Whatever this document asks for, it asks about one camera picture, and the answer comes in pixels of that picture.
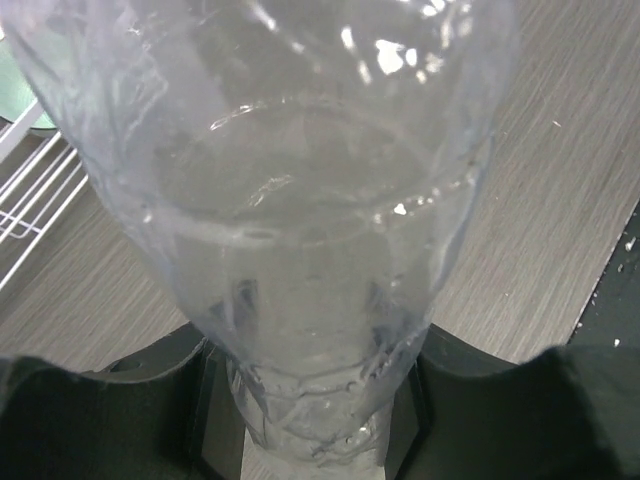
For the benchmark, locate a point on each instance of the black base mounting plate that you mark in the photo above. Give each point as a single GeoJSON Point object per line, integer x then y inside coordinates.
{"type": "Point", "coordinates": [611, 315]}

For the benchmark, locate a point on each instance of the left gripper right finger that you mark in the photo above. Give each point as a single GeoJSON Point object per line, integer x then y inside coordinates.
{"type": "Point", "coordinates": [572, 412]}

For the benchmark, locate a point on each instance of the light green bowl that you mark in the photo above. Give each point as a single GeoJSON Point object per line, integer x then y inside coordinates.
{"type": "Point", "coordinates": [43, 127]}

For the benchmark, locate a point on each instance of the white wire dish rack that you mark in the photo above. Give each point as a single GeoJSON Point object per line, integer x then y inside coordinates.
{"type": "Point", "coordinates": [41, 176]}

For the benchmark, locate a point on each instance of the clear unlabelled plastic bottle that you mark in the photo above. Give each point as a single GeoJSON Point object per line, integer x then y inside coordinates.
{"type": "Point", "coordinates": [299, 174]}

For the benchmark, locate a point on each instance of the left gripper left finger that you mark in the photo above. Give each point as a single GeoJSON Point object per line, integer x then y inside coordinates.
{"type": "Point", "coordinates": [163, 412]}

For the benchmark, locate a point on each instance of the light green divided plate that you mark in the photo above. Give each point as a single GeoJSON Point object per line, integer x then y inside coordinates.
{"type": "Point", "coordinates": [16, 94]}

